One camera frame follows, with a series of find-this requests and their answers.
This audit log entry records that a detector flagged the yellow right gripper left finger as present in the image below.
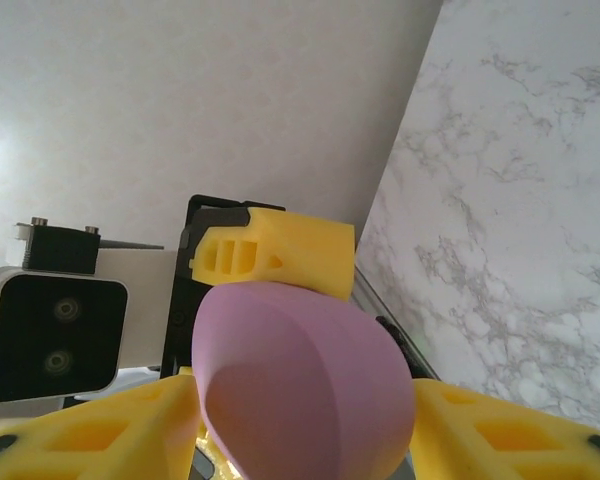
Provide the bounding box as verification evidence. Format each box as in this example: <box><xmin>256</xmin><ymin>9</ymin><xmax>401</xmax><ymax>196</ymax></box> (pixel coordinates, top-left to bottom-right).
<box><xmin>0</xmin><ymin>372</ymin><xmax>204</xmax><ymax>480</ymax></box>

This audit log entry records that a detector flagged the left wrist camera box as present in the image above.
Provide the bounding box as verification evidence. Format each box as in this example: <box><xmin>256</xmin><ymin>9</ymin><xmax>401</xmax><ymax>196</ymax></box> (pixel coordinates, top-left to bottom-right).
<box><xmin>0</xmin><ymin>217</ymin><xmax>179</xmax><ymax>405</ymax></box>

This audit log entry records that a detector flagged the pink earbud charging case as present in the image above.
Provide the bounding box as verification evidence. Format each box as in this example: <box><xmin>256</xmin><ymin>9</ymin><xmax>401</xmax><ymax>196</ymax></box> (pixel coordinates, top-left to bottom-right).
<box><xmin>192</xmin><ymin>279</ymin><xmax>417</xmax><ymax>480</ymax></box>

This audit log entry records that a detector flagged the aluminium table side rail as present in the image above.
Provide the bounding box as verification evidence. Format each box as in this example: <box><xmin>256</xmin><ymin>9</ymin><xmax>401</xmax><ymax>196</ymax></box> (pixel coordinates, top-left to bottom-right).
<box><xmin>352</xmin><ymin>259</ymin><xmax>440</xmax><ymax>384</ymax></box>

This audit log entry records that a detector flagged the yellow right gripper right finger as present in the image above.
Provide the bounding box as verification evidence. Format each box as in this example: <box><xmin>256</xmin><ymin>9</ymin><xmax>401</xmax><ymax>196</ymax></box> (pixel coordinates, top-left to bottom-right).
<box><xmin>403</xmin><ymin>377</ymin><xmax>600</xmax><ymax>480</ymax></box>

